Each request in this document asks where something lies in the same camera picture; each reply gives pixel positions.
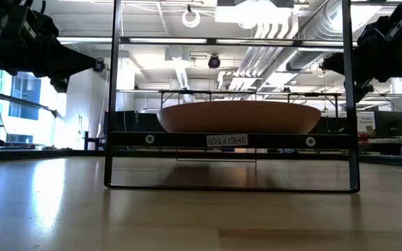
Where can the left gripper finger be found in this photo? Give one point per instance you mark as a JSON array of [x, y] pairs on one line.
[[77, 62]]

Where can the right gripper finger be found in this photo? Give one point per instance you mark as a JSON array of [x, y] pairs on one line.
[[333, 64]]

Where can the white shelf label sticker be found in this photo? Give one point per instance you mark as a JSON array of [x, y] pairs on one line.
[[227, 140]]

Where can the black round hanging device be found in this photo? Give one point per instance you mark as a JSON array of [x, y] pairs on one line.
[[99, 65], [214, 62]]

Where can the blue window panes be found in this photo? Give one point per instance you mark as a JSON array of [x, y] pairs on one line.
[[24, 96]]

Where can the white paper sign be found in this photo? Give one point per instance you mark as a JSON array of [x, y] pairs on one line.
[[365, 120]]

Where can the black partition panel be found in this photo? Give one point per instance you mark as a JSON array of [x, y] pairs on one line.
[[134, 122], [333, 125]]

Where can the black computer monitor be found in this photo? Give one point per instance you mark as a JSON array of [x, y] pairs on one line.
[[389, 123]]

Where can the small black stand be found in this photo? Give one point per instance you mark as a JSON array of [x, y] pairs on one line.
[[86, 139]]

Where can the white round screw cap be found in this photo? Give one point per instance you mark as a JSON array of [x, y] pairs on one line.
[[149, 139], [310, 141]]

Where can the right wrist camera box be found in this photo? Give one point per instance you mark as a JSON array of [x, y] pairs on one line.
[[377, 31]]

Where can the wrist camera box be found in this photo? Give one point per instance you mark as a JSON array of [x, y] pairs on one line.
[[37, 22], [377, 31]]

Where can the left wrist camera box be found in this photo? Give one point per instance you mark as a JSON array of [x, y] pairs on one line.
[[37, 22]]

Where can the black metal table frame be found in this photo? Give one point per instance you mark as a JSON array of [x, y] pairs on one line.
[[312, 94], [208, 92]]

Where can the silver ceiling air duct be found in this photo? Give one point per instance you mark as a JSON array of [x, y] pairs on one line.
[[318, 28]]

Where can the black metal shelf frame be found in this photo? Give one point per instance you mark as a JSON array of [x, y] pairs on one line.
[[187, 140]]

